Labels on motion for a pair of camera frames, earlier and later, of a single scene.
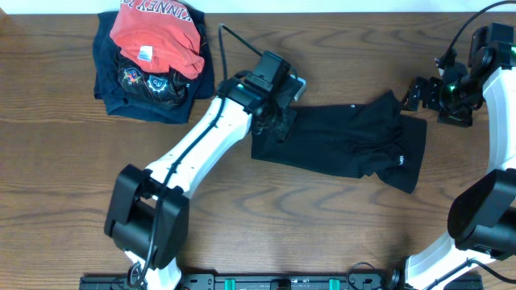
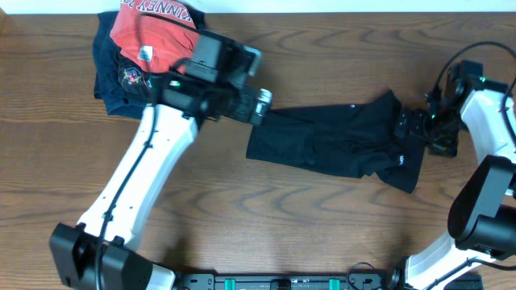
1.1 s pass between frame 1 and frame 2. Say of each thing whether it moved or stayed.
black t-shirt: stayed
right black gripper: moved
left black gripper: moved
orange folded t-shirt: stayed
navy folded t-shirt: stayed
